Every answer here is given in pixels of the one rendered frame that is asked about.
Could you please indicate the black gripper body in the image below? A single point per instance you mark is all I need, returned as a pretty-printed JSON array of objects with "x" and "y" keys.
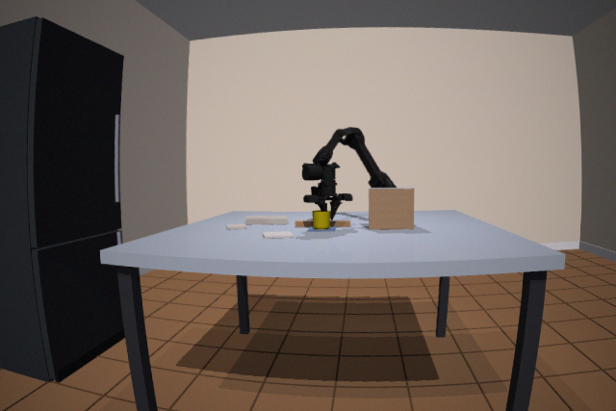
[{"x": 328, "y": 188}]

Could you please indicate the brown wooden bar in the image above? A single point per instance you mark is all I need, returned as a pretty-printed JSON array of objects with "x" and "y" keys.
[{"x": 333, "y": 223}]

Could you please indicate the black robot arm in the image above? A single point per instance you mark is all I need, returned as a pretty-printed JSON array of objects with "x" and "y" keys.
[{"x": 321, "y": 169}]

